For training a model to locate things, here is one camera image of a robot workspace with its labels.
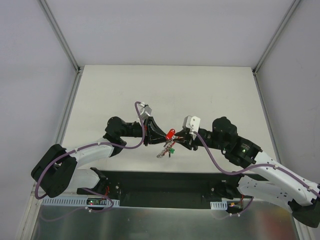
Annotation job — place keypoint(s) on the left white cable duct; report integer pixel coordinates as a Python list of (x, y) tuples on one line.
[(71, 201)]

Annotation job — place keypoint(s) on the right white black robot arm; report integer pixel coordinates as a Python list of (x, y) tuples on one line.
[(262, 177)]

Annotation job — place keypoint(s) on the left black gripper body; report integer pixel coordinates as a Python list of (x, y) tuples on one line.
[(147, 131)]

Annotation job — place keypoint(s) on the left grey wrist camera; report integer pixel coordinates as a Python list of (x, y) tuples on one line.
[(144, 111)]

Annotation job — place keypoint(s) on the right aluminium table rail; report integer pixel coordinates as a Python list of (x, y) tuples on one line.
[(303, 231)]

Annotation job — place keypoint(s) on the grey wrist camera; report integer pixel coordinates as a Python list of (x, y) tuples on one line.
[(191, 123), (144, 111)]

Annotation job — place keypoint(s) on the right aluminium frame post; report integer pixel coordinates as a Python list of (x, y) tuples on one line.
[(277, 34)]

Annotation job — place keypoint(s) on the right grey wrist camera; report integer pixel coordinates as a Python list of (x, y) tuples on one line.
[(191, 123)]

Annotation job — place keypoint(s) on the left aluminium table rail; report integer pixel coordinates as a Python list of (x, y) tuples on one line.
[(28, 221)]

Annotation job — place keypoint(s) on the red handled metal key holder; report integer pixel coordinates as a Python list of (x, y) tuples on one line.
[(168, 144)]

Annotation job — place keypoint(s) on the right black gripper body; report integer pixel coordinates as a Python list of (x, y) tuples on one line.
[(191, 139)]

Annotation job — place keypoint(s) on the right white cable duct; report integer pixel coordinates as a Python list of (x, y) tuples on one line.
[(219, 205)]

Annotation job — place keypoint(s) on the left aluminium frame post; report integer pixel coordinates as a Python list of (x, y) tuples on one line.
[(59, 34)]

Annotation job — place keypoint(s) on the white cable duct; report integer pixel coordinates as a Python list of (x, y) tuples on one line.
[(219, 205), (71, 201)]

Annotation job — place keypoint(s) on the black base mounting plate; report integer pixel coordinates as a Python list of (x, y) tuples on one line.
[(171, 190)]

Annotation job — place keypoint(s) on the aluminium frame post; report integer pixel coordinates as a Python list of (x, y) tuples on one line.
[(59, 34), (277, 34)]

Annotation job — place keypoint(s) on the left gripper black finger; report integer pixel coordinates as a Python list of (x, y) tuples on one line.
[(157, 140), (154, 129)]

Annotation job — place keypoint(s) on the red headed key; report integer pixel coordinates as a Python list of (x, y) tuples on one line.
[(170, 134)]

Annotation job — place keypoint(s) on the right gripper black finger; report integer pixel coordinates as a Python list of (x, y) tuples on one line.
[(181, 134), (183, 142)]

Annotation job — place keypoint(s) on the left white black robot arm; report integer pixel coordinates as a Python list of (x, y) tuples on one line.
[(60, 168)]

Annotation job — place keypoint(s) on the aluminium table rail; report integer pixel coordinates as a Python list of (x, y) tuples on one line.
[(28, 221), (303, 231)]

